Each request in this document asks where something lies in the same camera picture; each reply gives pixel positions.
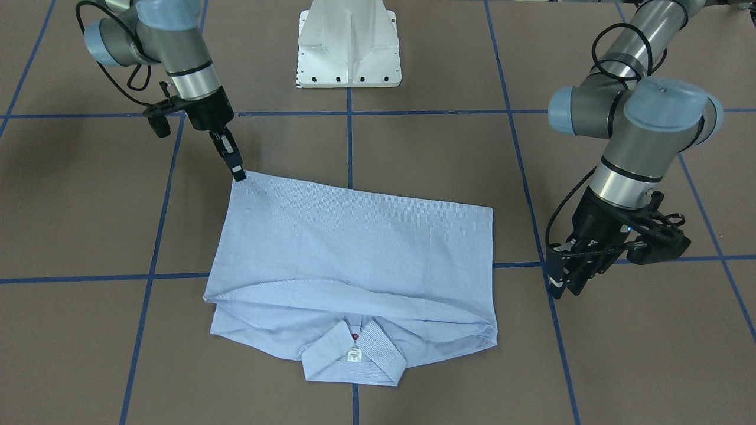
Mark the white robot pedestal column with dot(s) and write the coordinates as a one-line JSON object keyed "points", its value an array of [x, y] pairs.
{"points": [[348, 44]]}

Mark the light blue striped shirt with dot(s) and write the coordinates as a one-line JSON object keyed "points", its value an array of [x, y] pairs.
{"points": [[357, 287]]}

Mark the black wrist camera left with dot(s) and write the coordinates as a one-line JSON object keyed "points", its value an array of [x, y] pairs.
{"points": [[661, 237]]}

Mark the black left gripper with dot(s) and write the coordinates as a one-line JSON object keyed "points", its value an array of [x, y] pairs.
{"points": [[596, 221]]}

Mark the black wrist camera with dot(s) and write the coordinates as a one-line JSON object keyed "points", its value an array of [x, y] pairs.
{"points": [[157, 113], [661, 237]]}

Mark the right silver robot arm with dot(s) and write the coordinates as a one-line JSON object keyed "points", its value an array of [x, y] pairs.
{"points": [[165, 33]]}

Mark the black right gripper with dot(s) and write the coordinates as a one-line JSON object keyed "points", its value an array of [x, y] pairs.
{"points": [[211, 110]]}

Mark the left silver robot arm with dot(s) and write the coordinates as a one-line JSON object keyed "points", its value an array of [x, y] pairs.
{"points": [[647, 120]]}

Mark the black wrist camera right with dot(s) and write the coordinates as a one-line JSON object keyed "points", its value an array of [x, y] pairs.
{"points": [[157, 113]]}

